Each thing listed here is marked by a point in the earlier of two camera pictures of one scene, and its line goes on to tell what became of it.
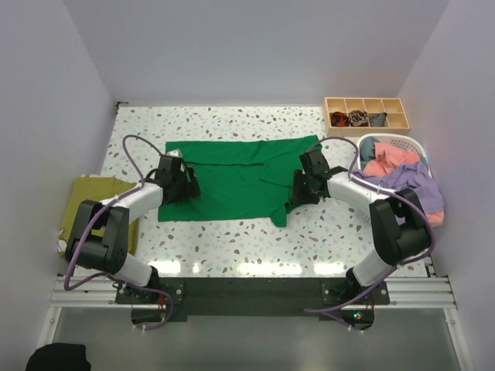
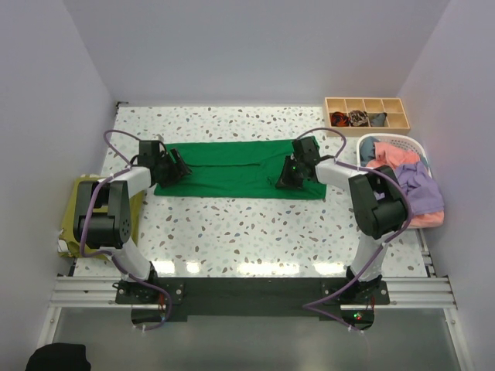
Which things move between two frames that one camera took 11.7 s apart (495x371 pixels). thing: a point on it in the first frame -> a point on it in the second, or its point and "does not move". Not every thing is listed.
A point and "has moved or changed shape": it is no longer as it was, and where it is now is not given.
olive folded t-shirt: x=98 y=189 does not move
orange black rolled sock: x=339 y=119 does not move
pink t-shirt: x=389 y=156 does not move
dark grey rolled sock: x=377 y=120 does not move
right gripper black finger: x=300 y=192 -> x=290 y=177
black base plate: x=351 y=305 does not move
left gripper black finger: x=195 y=190 -> x=183 y=168
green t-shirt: x=240 y=179 has moved or changed shape
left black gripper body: x=182 y=187 -> x=169 y=171
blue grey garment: x=366 y=148 does not move
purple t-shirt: x=411 y=176 does not move
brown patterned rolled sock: x=358 y=118 does not move
